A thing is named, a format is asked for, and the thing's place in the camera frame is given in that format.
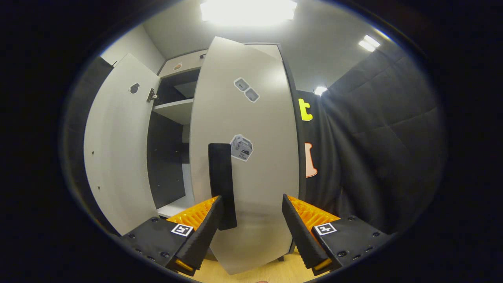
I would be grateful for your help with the grey cabinet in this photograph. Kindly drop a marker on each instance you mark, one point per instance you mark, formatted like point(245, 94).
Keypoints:
point(177, 110)

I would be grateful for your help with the grey cabinet door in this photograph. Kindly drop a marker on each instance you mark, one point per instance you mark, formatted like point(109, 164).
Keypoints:
point(267, 157)
point(118, 157)

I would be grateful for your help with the small ceiling light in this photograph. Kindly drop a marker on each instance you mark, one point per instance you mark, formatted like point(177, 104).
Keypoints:
point(320, 90)
point(368, 42)

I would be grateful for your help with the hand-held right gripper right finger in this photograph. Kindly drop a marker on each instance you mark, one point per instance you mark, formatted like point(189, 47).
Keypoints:
point(302, 237)

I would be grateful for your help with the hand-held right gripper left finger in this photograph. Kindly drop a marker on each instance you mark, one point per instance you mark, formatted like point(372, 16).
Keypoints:
point(202, 237)

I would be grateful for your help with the large ceiling light panel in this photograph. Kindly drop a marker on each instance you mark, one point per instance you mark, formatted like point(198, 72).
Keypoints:
point(247, 10)

